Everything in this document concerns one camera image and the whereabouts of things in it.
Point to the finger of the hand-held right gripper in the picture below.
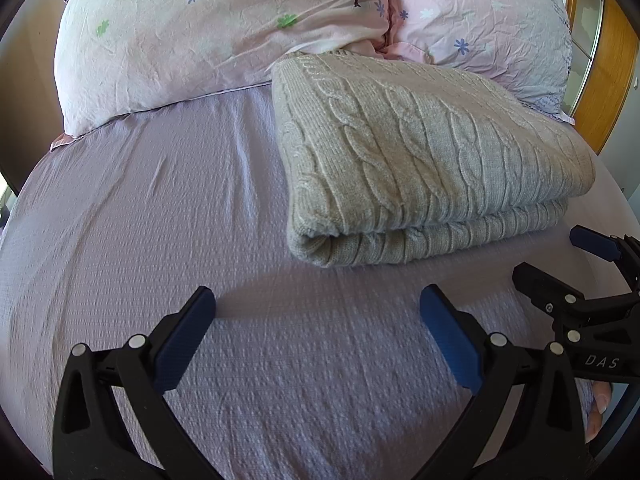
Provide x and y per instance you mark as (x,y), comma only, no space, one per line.
(542,285)
(595,243)

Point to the lilac bed sheet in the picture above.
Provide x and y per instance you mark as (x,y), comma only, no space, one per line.
(150,240)

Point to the pink flower-print pillow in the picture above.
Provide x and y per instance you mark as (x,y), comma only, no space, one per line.
(480,25)

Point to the pink tree-print pillow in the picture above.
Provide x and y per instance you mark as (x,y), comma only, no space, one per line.
(200,35)

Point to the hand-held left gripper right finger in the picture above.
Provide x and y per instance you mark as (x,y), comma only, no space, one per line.
(452,337)

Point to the frosted glass wardrobe panel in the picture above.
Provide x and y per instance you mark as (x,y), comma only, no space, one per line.
(587,35)

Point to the person's right hand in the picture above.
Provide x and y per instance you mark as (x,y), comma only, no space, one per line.
(597,405)

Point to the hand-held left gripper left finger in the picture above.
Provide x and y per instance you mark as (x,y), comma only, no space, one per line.
(182,335)

